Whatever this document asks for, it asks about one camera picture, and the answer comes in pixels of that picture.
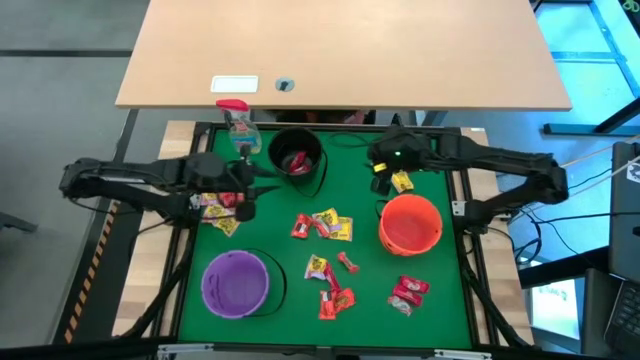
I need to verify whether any black cable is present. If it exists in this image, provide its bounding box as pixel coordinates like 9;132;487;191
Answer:
519;210;640;227

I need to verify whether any black plastic bucket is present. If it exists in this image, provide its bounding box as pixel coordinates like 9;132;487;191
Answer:
267;126;330;199

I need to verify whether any light wooden desk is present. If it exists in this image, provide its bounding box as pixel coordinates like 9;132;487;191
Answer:
114;0;574;112

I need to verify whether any dark metal floor frame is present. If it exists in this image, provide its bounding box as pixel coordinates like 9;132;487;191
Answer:
532;0;640;101

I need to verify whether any yellow Sour Patch candy pack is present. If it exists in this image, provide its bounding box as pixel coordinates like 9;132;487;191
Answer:
202;203;236;221
329;216;355;243
304;253;329;281
213;216;242;238
390;170;415;195
312;207;341;232

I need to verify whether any orange pumpkin face bucket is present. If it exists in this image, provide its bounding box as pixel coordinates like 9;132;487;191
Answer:
374;193;445;258

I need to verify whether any dark laptop with keyboard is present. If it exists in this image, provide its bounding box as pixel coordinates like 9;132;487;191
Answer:
581;268;640;359

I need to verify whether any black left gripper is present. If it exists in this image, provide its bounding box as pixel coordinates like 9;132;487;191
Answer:
224;144;281;224

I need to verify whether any grey laptop lid with sticker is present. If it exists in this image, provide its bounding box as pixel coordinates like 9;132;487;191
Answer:
608;141;640;285

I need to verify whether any grey chair leg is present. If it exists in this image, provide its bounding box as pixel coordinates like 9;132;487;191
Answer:
0;211;39;234

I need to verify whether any dark chair under desk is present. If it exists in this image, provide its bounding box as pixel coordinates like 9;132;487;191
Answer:
277;108;377;126

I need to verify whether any beige cable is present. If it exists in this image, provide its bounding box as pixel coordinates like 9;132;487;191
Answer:
559;133;640;169
567;157;640;201

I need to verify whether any purple plastic bucket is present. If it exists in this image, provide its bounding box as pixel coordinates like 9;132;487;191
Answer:
200;247;288;320

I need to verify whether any black desk base bar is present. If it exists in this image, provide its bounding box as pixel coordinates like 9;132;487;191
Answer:
543;97;640;136

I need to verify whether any black rig crossbar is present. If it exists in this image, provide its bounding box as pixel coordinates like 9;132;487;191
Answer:
0;337;640;360

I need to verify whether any silver metal bracket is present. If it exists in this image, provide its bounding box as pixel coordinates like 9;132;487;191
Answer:
157;342;215;360
432;348;494;360

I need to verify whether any black desk leg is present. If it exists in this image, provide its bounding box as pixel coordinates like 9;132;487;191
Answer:
112;108;142;166

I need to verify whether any black frame strut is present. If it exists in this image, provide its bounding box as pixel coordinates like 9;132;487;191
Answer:
119;234;199;341
459;254;534;350

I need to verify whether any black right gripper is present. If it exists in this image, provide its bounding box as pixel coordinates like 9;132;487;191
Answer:
369;128;435;197

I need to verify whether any lit white screen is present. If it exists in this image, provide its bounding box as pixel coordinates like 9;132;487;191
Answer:
529;278;584;342

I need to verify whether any black yellow hazard strip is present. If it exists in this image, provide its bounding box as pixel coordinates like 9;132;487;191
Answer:
52;199;146;346

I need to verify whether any Windex spray bottle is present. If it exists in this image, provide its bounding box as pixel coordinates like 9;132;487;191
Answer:
215;98;263;155

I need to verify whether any green felt table mat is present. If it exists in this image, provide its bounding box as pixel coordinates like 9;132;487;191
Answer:
178;128;474;350

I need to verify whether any black side table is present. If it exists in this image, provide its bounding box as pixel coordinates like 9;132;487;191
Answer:
517;245;614;290

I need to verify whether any black aluminium table frame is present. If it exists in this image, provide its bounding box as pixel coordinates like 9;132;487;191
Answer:
149;119;506;357

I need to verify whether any white rectangular desk plate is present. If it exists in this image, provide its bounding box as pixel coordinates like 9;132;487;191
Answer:
210;74;260;95

